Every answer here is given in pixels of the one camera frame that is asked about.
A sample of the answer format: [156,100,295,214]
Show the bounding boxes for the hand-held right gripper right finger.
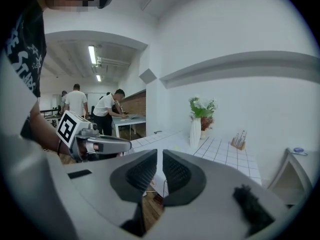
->
[146,148,289,240]

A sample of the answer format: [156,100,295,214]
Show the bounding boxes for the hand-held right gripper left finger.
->
[46,148,158,240]

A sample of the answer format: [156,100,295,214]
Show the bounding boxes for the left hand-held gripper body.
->
[55,110,119,164]

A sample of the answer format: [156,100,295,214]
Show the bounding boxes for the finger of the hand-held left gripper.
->
[99,135,133,155]

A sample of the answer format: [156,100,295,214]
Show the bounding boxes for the white twisted vase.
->
[188,117,202,149]

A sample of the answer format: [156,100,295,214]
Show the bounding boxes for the green white artificial flowers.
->
[188,96,219,120]

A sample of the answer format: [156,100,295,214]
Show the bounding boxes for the person's left forearm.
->
[30,97,72,157]

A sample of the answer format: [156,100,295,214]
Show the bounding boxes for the person's left hand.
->
[76,141,100,160]

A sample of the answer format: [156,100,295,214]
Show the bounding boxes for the white desk grey top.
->
[111,113,147,139]

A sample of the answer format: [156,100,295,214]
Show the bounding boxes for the white grid-cloth table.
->
[129,130,263,186]

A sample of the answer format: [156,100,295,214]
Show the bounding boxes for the long ceiling light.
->
[87,45,96,65]

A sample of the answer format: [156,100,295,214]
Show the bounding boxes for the wooden tool holder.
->
[230,130,248,151]

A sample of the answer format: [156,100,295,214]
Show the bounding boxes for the black star print shirt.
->
[4,0,48,99]

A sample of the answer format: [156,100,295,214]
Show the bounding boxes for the orange dried plant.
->
[200,115,215,132]

